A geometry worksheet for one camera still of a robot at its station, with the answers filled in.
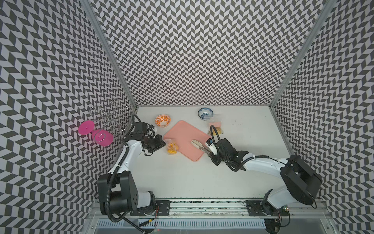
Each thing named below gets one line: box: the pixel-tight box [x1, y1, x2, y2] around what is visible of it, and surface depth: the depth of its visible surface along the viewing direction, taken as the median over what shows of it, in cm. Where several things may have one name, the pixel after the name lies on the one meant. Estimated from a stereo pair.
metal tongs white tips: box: [190, 139, 212, 156], surface depth 93 cm
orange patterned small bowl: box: [154, 114, 171, 128], surface depth 109 cm
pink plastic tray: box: [163, 120, 211, 162], surface depth 104 cm
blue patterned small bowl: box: [197, 107, 214, 121], surface depth 113 cm
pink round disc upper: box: [77, 119, 95, 136], surface depth 68 cm
